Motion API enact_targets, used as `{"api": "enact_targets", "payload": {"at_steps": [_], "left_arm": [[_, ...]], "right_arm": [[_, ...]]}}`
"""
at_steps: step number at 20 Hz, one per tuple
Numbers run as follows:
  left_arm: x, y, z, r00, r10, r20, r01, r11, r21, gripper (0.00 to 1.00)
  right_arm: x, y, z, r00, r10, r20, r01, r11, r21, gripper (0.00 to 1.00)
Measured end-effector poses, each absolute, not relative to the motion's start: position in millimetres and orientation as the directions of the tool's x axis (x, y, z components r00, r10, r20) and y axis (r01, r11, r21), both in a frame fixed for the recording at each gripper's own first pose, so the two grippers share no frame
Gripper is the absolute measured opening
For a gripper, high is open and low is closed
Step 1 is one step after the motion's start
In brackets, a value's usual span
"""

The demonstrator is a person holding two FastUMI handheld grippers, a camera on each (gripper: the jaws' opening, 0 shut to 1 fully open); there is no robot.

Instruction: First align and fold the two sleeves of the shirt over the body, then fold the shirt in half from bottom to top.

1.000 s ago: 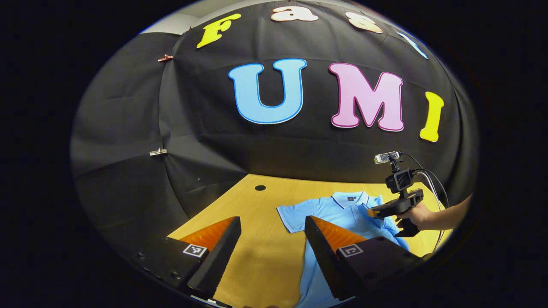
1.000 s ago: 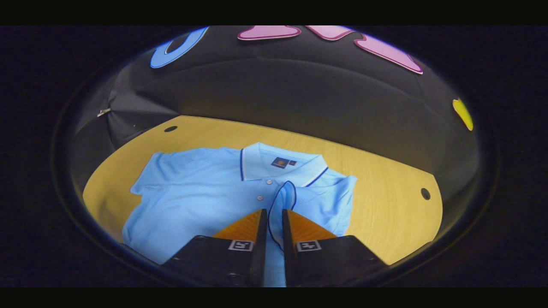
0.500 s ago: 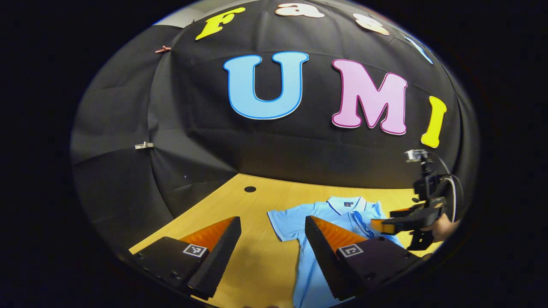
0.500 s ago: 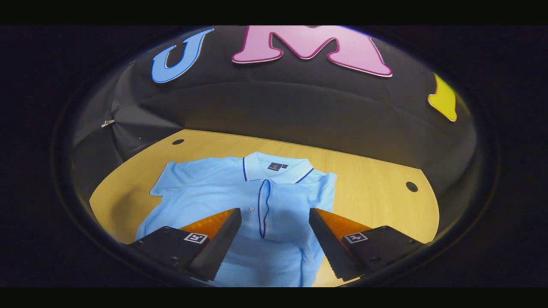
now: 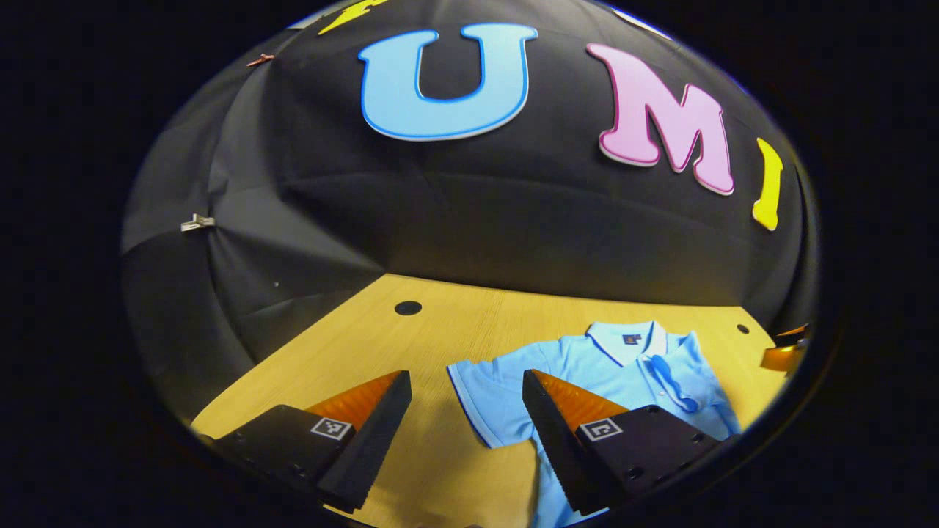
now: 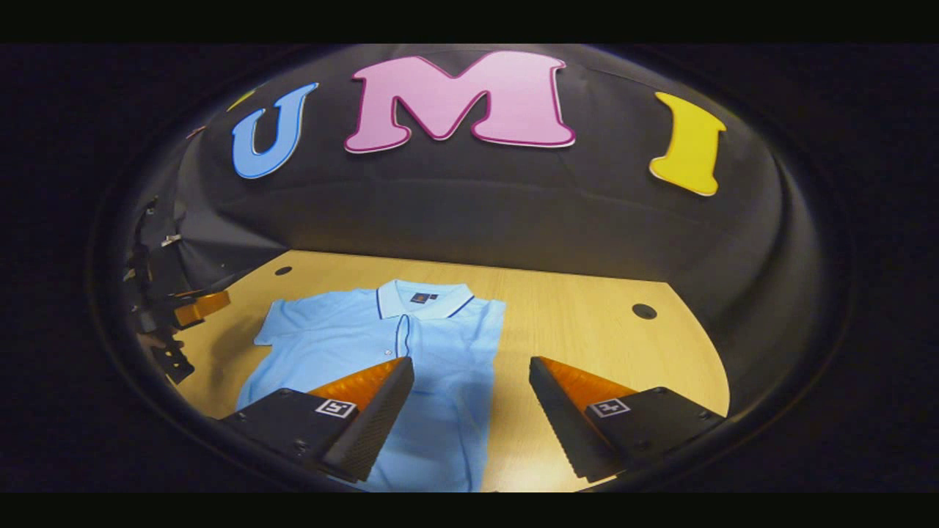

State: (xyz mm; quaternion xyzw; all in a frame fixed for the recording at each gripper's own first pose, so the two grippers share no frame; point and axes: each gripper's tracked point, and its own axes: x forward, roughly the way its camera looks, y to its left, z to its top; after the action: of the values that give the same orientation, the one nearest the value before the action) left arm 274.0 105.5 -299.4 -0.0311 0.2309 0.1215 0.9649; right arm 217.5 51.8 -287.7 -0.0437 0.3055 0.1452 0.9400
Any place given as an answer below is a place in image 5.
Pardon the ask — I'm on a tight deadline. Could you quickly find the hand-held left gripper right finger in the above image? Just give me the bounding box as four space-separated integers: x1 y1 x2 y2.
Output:
522 369 742 518

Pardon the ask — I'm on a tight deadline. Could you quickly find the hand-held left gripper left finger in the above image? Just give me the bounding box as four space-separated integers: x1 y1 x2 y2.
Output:
192 370 413 514

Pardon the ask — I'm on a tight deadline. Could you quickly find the light blue T-shirt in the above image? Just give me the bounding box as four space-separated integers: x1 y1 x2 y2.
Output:
447 320 742 528

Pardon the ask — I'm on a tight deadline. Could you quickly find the black backdrop cloth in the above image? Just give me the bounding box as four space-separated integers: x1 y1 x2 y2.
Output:
121 0 821 422

